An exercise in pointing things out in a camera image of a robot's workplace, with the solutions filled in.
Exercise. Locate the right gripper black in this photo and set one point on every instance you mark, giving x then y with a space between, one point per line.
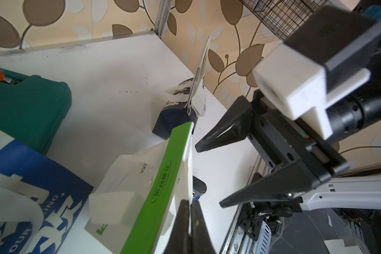
299 159

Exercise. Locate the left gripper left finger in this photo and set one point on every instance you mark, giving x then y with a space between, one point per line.
180 240

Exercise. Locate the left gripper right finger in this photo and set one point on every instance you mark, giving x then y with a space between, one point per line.
200 242

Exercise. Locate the blue stapler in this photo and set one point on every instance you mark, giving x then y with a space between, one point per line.
199 188

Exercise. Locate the dark blue bag white handles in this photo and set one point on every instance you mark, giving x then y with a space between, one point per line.
185 102

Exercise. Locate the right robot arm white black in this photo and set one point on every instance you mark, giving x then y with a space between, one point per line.
355 119

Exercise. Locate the green white bag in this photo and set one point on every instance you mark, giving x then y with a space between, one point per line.
132 210

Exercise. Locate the black wire basket right wall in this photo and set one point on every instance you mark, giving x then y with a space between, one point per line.
283 17

